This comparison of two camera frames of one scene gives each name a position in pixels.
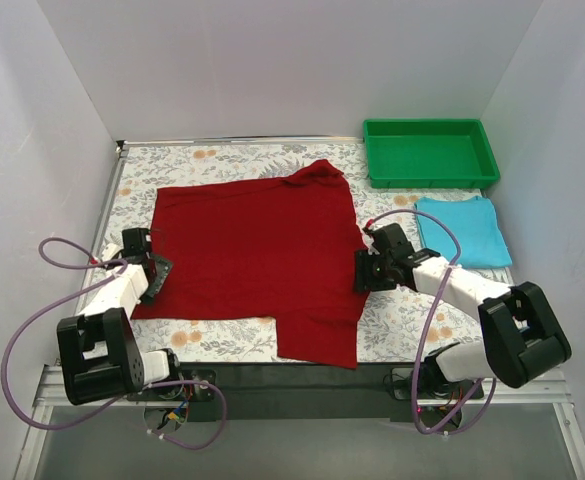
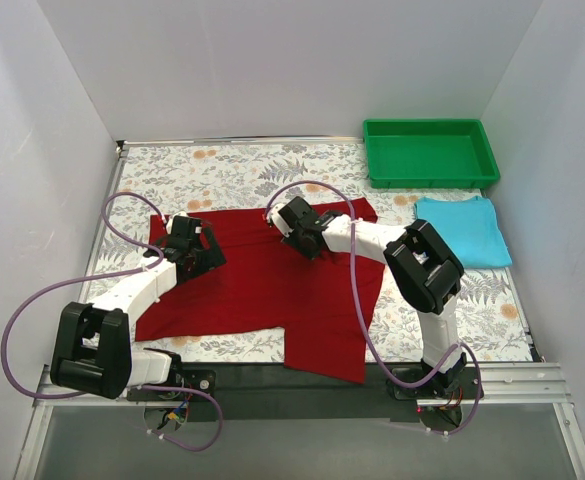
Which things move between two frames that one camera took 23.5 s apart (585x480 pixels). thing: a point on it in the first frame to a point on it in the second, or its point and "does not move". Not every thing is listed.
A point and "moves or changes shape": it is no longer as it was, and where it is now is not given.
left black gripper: (159, 273) to (204, 248)
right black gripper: (364, 271) to (295, 215)
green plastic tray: (428, 154) does not move
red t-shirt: (282, 250) moves or changes shape
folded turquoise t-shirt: (476, 223) does not move
